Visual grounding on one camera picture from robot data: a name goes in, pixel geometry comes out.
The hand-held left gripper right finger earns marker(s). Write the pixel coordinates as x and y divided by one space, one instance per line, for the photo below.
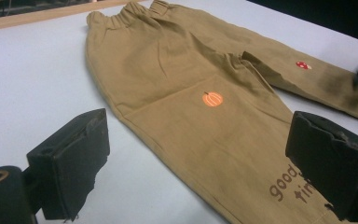
332 161

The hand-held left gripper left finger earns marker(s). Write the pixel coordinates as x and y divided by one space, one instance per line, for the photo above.
71 161

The tan pants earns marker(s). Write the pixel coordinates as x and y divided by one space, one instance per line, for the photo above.
174 62

